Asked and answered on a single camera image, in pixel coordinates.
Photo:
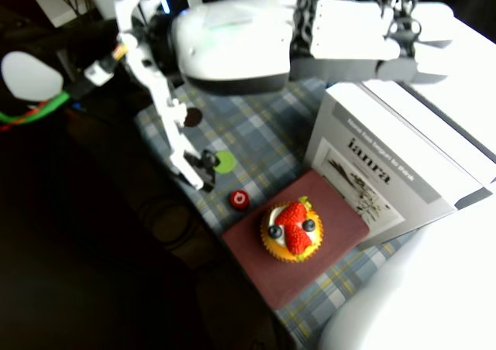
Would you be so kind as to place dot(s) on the green round sticker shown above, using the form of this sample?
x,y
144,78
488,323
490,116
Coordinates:
x,y
227,163

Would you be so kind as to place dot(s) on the white box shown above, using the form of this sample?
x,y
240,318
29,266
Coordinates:
x,y
50,5

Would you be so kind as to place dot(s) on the grey white ianra book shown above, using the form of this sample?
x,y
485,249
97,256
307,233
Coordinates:
x,y
368,179

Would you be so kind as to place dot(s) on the dark round sticker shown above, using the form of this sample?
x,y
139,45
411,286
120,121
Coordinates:
x,y
193,117

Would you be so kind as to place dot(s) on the blue plaid cloth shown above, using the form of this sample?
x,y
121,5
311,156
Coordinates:
x,y
263,133

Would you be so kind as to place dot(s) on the red round button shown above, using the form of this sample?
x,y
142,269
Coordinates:
x,y
239,199

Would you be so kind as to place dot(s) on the toy strawberry cupcake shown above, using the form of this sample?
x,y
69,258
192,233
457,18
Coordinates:
x,y
290,230

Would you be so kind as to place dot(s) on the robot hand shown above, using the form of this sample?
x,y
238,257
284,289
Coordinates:
x,y
240,40

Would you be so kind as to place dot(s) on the maroon square mat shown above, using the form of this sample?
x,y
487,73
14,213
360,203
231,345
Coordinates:
x,y
279,280

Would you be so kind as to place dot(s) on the white rounded shell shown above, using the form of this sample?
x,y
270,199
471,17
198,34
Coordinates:
x,y
418,288

